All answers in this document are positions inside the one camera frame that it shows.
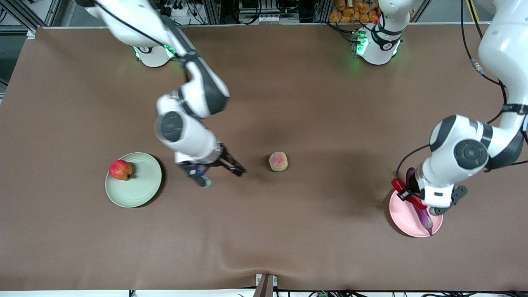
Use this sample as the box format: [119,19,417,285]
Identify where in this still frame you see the red chili pepper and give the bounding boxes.
[391,171,429,210]

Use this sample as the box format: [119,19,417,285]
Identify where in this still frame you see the long purple eggplant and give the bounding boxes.
[405,167,434,236]

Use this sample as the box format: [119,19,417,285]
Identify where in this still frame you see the pink yellow peach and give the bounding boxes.
[269,152,288,172]

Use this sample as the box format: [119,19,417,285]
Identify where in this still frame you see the red pomegranate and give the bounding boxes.
[109,160,133,181]

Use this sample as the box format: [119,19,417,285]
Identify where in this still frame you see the pink round plate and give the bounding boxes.
[389,190,444,238]

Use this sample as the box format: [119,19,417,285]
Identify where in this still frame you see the pale green round plate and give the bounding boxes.
[105,152,163,208]

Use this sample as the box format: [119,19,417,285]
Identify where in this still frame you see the white power strip black plugs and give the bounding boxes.
[160,0,194,17]

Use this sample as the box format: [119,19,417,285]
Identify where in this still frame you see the brown table cloth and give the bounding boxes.
[0,24,528,291]

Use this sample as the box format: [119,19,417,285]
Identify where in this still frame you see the orange snack packets pile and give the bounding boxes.
[329,0,379,24]

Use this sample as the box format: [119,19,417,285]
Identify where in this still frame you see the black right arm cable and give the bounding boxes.
[93,0,203,83]

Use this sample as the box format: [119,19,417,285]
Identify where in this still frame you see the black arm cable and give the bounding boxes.
[396,0,528,179]
[93,0,203,83]

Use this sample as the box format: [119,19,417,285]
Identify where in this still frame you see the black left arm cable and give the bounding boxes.
[396,0,528,179]

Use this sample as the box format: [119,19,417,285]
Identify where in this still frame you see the grey aluminium frame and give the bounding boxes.
[0,0,66,38]

